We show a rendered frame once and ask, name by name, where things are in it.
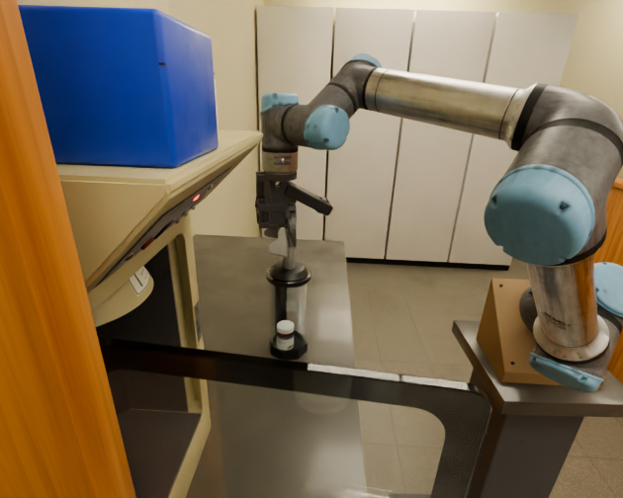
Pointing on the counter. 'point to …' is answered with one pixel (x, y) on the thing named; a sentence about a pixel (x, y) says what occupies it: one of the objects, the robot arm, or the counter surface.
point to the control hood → (136, 199)
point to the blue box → (122, 85)
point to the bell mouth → (125, 297)
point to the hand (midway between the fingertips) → (289, 256)
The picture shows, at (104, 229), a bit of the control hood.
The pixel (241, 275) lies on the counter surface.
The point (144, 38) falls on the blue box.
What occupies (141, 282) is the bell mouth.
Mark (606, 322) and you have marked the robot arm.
